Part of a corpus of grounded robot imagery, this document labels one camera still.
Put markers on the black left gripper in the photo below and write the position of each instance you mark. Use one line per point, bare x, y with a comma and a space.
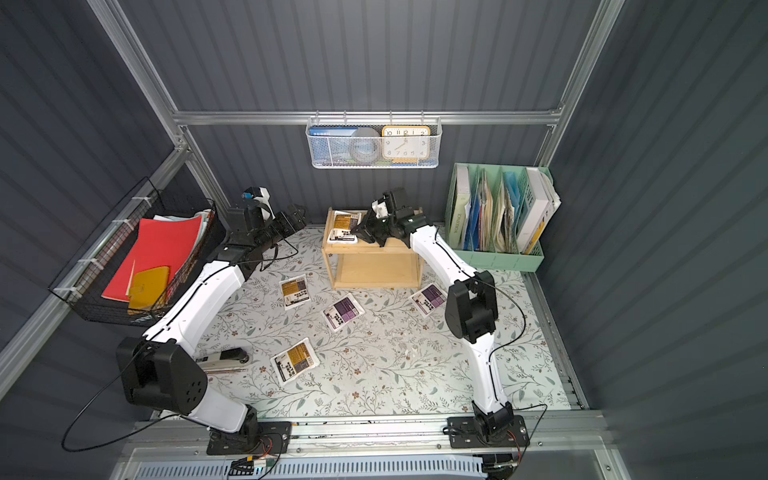
285, 222

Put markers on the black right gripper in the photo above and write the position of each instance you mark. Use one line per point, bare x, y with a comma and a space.
379, 225

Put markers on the orange coffee bag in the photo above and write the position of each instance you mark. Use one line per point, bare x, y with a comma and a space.
342, 224
294, 292
289, 364

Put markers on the purple coffee bag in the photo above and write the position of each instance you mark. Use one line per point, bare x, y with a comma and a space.
428, 299
342, 311

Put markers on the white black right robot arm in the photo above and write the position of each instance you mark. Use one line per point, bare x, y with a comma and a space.
471, 309

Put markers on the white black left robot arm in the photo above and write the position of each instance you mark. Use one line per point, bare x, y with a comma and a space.
159, 369

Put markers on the wooden two-tier shelf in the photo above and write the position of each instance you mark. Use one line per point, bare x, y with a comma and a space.
367, 266

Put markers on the blue box in basket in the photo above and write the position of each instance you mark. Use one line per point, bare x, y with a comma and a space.
329, 145

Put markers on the grey tape roll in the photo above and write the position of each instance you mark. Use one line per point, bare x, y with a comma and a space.
365, 147

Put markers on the orange square clock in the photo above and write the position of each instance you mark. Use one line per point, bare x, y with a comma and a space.
406, 144

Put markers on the green file organizer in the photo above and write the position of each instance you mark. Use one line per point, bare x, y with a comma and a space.
492, 228

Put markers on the red folder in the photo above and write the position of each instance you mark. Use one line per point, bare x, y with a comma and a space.
162, 241

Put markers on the black stapler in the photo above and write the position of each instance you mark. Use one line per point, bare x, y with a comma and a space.
227, 361

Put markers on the yellow notebook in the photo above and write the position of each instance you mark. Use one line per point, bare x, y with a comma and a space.
148, 289

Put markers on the white thick book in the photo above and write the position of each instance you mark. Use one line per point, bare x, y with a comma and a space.
540, 201

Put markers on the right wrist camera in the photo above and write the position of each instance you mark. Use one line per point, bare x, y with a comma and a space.
380, 209

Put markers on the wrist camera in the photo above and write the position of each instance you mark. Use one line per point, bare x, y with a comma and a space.
257, 200
380, 209

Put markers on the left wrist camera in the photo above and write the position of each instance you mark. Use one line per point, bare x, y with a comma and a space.
257, 200

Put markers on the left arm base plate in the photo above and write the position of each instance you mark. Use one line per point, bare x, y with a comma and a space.
254, 437

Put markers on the black wire side basket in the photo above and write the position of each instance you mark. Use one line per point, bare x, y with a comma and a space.
81, 285

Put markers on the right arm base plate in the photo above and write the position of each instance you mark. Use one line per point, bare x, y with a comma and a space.
465, 432

